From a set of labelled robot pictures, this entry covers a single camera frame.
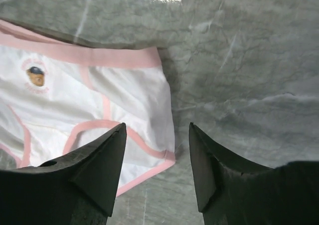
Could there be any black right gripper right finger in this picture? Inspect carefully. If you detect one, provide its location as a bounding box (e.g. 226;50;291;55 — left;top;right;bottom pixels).
189;123;319;225

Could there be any white pink-trimmed underwear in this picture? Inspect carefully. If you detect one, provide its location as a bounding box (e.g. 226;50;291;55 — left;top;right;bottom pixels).
0;21;175;195

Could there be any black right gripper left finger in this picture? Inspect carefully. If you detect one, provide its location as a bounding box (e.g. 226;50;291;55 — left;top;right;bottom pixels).
0;123;127;225

